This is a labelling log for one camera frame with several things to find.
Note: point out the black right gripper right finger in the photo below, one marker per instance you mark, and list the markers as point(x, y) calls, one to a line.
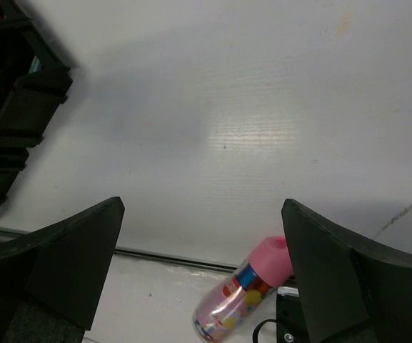
point(352, 289)

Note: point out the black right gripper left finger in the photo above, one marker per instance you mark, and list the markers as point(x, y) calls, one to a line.
point(51, 280)

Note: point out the pink lid clear jar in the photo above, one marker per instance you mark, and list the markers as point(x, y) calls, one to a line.
point(228, 304)

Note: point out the black four-compartment organizer tray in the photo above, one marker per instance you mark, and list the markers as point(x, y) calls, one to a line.
point(34, 82)

